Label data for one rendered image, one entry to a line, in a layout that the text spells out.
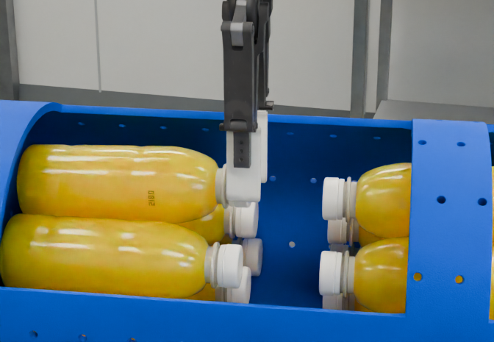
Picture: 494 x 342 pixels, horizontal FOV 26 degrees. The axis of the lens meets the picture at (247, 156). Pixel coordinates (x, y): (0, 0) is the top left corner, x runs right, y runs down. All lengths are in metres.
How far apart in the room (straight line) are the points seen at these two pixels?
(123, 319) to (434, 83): 3.48
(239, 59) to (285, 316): 0.21
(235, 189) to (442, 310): 0.22
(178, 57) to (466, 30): 1.19
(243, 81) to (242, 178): 0.10
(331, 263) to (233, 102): 0.16
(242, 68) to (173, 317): 0.21
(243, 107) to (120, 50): 3.70
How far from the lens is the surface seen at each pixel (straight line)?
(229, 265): 0.94
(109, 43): 4.60
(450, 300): 0.87
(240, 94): 0.89
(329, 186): 0.96
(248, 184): 0.95
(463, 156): 0.91
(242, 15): 0.88
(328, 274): 0.93
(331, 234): 1.03
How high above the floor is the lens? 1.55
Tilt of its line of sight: 21 degrees down
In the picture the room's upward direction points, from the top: straight up
